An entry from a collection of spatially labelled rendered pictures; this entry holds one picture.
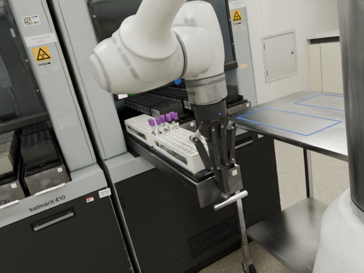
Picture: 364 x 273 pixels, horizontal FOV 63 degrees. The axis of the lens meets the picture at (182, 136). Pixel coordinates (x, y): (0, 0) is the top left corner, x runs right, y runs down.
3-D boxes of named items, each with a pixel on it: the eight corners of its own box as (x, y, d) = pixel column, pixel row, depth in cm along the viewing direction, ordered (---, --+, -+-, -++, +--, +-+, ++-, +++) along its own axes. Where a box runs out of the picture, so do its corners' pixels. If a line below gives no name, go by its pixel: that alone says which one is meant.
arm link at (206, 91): (177, 80, 69) (182, 105, 70) (196, 82, 61) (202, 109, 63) (210, 71, 72) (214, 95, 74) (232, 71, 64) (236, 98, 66)
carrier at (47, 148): (57, 155, 114) (52, 141, 113) (58, 156, 113) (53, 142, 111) (25, 165, 110) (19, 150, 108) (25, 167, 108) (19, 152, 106)
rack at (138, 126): (127, 133, 130) (123, 120, 128) (148, 127, 134) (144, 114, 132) (151, 149, 104) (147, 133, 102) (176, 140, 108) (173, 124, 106)
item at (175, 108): (182, 114, 135) (180, 102, 134) (184, 115, 134) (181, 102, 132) (160, 122, 131) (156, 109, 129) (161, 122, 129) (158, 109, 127)
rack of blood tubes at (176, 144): (153, 150, 103) (149, 134, 101) (179, 141, 107) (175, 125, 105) (195, 178, 77) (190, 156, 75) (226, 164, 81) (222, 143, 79)
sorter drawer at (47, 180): (30, 150, 164) (24, 135, 161) (56, 142, 169) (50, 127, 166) (31, 201, 100) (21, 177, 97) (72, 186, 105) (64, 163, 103)
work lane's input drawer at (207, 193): (124, 147, 135) (119, 129, 132) (152, 137, 140) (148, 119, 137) (209, 216, 71) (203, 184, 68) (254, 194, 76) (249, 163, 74)
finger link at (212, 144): (215, 126, 68) (210, 128, 68) (222, 170, 71) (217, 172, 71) (207, 123, 71) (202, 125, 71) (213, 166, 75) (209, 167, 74)
